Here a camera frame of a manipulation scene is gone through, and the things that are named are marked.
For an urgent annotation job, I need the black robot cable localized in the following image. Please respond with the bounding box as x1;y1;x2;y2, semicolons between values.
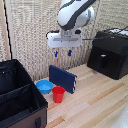
81;27;122;42

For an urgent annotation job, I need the dark blue flat board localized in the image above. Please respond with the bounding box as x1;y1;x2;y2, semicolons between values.
48;64;78;95

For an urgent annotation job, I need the black fabric storage box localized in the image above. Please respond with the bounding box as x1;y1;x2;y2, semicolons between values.
0;59;49;128

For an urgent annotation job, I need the red plastic cup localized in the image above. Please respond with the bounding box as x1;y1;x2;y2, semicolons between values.
51;86;66;104

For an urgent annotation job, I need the blue plastic bowl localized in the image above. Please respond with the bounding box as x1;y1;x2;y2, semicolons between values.
35;79;54;95

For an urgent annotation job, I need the black fryer handle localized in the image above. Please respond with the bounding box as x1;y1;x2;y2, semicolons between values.
99;53;108;70

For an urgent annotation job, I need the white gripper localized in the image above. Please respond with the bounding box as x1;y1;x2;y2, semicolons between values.
45;29;84;58

